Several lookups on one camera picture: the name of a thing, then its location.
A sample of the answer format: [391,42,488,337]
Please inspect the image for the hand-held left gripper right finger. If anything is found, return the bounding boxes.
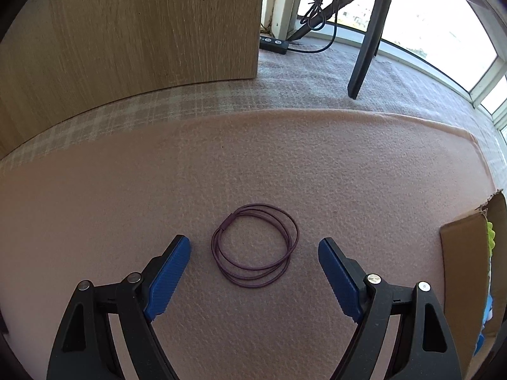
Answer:
[318,237,463,380]

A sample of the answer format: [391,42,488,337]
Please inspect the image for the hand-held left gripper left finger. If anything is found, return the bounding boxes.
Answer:
[47,234,192,380]

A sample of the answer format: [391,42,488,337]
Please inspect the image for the purple wire coil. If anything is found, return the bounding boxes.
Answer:
[211,203,299,288]

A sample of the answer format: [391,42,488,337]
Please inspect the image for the cardboard box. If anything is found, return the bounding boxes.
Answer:
[439,190,507,378]

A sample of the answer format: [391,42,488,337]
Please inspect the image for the pink felt mat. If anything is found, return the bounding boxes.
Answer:
[0,109,500,380]

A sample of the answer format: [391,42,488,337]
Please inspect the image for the plaid blanket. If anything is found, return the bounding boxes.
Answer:
[0,35,507,175]

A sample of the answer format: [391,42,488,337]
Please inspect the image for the black tripod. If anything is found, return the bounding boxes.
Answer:
[287,0,416,100]

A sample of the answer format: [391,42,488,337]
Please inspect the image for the black power strip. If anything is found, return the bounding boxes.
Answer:
[259,34,290,55]

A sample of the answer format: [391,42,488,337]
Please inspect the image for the light wooden board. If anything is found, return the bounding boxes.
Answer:
[0,0,265,159]

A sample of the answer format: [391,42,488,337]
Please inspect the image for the black power cable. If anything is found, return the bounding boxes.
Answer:
[297,0,357,54]

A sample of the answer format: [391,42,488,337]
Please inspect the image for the white window frame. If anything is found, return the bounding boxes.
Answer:
[261,0,507,143]

